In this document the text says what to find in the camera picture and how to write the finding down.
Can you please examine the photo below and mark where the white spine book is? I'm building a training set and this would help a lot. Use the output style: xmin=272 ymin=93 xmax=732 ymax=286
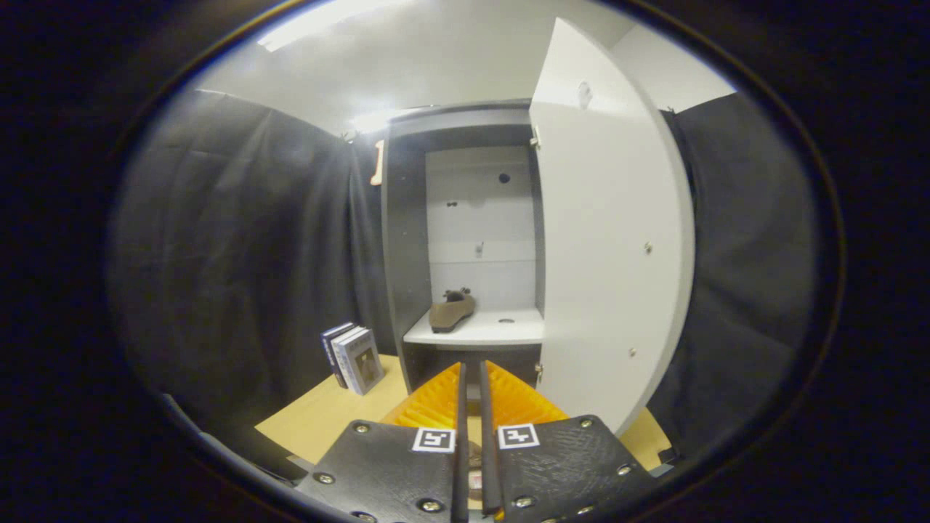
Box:
xmin=331 ymin=325 xmax=360 ymax=389

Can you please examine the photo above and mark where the dark blue book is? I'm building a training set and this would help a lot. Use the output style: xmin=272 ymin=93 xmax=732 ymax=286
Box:
xmin=321 ymin=322 xmax=354 ymax=375

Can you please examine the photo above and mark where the grey cover book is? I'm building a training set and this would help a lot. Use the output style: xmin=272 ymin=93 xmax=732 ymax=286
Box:
xmin=340 ymin=328 xmax=386 ymax=397

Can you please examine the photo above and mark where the white shoe cabinet door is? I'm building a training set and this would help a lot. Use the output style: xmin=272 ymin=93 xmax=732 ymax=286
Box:
xmin=529 ymin=18 xmax=696 ymax=437

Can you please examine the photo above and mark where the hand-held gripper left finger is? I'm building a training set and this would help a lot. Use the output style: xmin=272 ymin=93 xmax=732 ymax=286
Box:
xmin=296 ymin=362 xmax=470 ymax=523

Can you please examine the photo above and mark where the black backdrop cloth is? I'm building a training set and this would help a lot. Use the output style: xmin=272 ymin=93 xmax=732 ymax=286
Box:
xmin=109 ymin=89 xmax=822 ymax=466

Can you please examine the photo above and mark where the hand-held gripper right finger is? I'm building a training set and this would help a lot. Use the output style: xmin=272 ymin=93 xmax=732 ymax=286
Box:
xmin=478 ymin=360 xmax=659 ymax=522

